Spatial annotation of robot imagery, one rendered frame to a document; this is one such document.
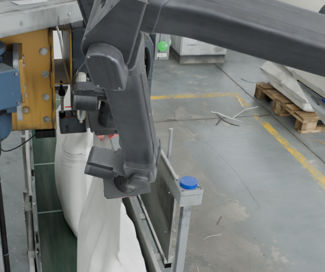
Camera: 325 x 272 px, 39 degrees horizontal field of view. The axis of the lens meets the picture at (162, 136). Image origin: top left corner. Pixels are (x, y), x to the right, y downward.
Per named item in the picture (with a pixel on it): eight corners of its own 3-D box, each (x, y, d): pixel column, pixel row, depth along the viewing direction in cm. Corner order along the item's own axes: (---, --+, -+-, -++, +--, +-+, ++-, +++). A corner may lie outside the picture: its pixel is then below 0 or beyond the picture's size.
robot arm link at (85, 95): (124, 82, 108) (122, 62, 115) (75, 78, 106) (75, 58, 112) (118, 121, 116) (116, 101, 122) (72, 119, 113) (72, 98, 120)
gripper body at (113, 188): (101, 169, 102) (106, 162, 95) (145, 165, 105) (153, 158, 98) (103, 198, 100) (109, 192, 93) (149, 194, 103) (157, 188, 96)
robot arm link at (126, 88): (124, 57, 48) (144, -19, 53) (73, 52, 49) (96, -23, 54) (154, 194, 87) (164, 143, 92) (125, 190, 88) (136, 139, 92)
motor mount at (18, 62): (28, 122, 116) (24, 60, 108) (1, 123, 114) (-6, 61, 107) (26, 81, 140) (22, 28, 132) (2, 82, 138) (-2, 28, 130)
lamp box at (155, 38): (168, 60, 140) (170, 31, 136) (154, 60, 139) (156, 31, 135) (161, 52, 147) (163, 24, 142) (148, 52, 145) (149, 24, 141)
